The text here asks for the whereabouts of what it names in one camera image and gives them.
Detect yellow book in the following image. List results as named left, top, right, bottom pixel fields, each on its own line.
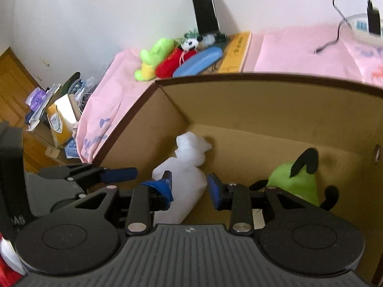
left=217, top=31, right=252, bottom=74

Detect white plush toy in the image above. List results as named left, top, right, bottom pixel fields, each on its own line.
left=152, top=132, right=213, bottom=225

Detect green yellow plush toy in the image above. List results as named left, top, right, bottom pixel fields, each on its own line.
left=135, top=37, right=180, bottom=81

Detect grey flat cable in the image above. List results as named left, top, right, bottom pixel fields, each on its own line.
left=314, top=0, right=372, bottom=55

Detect black phone on stand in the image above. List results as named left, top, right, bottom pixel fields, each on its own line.
left=191, top=0, right=228, bottom=43

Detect brown cardboard box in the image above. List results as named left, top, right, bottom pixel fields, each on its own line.
left=93, top=72, right=383, bottom=225

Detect white power strip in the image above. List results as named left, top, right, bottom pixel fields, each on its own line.
left=344, top=15, right=383, bottom=38

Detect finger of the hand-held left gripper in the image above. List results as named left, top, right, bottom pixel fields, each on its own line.
left=38, top=166, right=139, bottom=184

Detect red white cloth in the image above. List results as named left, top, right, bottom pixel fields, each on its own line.
left=0, top=236, right=26, bottom=279

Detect wooden cabinet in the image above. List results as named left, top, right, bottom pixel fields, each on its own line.
left=0, top=48, right=42, bottom=127

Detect blue glasses case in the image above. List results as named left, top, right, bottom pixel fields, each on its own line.
left=173, top=46, right=224, bottom=77

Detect black power adapter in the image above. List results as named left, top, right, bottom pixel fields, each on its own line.
left=366, top=1, right=383, bottom=35

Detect red plush toy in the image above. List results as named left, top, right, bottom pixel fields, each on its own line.
left=156, top=48, right=198, bottom=79

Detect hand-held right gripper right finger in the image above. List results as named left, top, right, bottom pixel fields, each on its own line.
left=208, top=173, right=303, bottom=234

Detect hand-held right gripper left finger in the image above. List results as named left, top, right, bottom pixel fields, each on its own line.
left=73, top=170, right=174, bottom=236

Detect small panda toy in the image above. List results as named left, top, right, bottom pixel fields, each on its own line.
left=180, top=29, right=216, bottom=51

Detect pink printed cloth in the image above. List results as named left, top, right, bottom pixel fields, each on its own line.
left=75, top=25, right=383, bottom=163

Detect purple packet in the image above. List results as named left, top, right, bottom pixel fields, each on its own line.
left=27, top=88, right=52, bottom=111

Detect green plush toy black ears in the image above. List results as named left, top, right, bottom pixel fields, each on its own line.
left=250, top=148, right=340, bottom=211

